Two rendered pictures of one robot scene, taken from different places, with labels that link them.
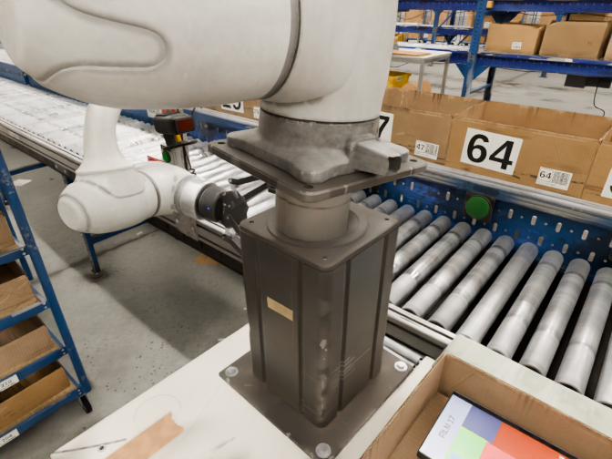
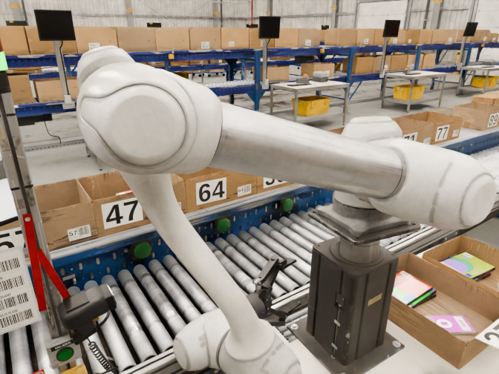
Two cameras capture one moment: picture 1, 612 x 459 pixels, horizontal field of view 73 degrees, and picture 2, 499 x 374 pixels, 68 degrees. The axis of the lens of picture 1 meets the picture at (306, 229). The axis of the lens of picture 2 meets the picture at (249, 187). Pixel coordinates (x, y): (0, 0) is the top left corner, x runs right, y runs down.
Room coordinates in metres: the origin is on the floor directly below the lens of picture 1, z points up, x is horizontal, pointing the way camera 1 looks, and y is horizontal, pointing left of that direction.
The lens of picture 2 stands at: (0.59, 0.93, 1.65)
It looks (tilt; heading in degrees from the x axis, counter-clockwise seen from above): 23 degrees down; 286
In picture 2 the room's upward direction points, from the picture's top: straight up
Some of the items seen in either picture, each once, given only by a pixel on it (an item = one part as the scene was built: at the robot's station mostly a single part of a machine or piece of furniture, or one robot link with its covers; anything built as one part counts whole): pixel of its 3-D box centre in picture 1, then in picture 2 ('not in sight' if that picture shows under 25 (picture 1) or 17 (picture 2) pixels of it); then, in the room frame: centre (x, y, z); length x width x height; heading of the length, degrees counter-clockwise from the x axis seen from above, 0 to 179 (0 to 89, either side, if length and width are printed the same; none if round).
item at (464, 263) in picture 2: not in sight; (464, 266); (0.10, -0.49, 0.79); 0.19 x 0.14 x 0.02; 44
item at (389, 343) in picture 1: (362, 328); (306, 311); (0.67, -0.12, 0.74); 0.28 x 0.02 x 0.02; 47
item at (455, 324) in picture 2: not in sight; (444, 325); (0.22, -0.15, 0.76); 0.16 x 0.07 x 0.02; 16
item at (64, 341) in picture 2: (170, 155); (64, 350); (1.19, 0.41, 0.95); 0.07 x 0.03 x 0.07; 50
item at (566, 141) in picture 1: (526, 144); (208, 179); (1.25, -0.69, 0.97); 0.39 x 0.29 x 0.17; 50
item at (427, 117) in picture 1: (413, 122); (132, 197); (1.51, -0.40, 0.97); 0.39 x 0.29 x 0.17; 50
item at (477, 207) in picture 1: (476, 208); (223, 225); (1.12, -0.52, 0.81); 0.07 x 0.01 x 0.07; 50
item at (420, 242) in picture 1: (408, 253); (234, 271); (1.00, -0.30, 0.72); 0.52 x 0.05 x 0.05; 140
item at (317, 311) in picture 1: (318, 304); (349, 296); (0.54, -0.02, 0.91); 0.26 x 0.26 x 0.33; 47
